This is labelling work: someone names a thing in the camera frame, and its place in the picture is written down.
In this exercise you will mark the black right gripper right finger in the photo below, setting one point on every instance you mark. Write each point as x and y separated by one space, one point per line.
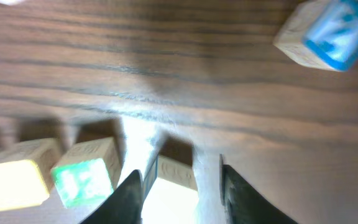
242 203

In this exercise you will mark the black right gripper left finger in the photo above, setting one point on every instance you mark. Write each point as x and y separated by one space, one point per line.
123 206

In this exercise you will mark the blue L block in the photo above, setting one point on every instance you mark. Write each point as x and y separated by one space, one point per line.
170 193

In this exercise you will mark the green R block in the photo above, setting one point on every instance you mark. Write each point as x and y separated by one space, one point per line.
87 173

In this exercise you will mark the yellow O block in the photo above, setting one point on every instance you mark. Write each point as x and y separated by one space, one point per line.
25 179

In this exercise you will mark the blue 2 block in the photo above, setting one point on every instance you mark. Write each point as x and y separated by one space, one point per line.
321 34

